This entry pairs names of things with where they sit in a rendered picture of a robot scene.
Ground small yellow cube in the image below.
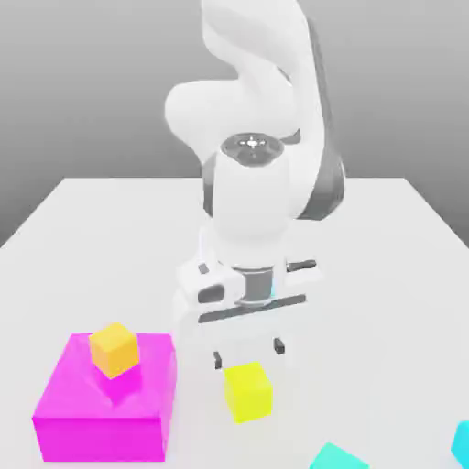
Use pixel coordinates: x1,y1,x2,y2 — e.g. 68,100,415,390
222,360,275,425

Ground small teal cube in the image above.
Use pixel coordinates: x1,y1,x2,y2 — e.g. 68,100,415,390
308,441,371,469

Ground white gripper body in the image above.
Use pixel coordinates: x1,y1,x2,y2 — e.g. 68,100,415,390
192,292,310,355

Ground small cyan cube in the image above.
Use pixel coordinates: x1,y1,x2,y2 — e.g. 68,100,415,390
450,419,469,469

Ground large magenta box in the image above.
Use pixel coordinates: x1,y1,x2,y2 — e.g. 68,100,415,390
31,332,178,464

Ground small orange cube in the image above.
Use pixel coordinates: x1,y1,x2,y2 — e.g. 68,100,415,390
88,322,141,381

